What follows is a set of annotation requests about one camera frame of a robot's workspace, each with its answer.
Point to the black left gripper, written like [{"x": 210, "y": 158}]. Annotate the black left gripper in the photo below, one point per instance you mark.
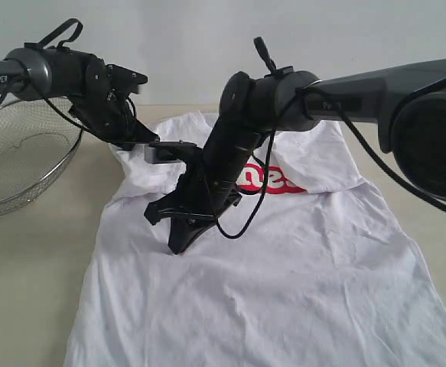
[{"x": 107, "y": 114}]

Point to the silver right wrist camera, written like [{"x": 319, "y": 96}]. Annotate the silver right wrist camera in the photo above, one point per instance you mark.
[{"x": 169, "y": 152}]

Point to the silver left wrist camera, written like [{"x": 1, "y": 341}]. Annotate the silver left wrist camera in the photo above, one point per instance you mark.
[{"x": 125, "y": 80}]

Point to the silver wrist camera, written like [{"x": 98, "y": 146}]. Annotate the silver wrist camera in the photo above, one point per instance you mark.
[
  {"x": 125, "y": 80},
  {"x": 169, "y": 152}
]

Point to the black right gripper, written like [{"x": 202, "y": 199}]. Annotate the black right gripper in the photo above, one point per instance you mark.
[{"x": 195, "y": 204}]

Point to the white shirt with red print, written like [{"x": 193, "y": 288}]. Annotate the white shirt with red print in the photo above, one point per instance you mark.
[{"x": 318, "y": 274}]

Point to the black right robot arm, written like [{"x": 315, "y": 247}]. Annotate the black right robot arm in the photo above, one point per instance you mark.
[{"x": 407, "y": 104}]

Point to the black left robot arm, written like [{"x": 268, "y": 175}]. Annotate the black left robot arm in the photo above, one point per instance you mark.
[{"x": 33, "y": 74}]

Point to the metal wire mesh basket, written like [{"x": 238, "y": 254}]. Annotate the metal wire mesh basket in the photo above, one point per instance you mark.
[{"x": 36, "y": 145}]

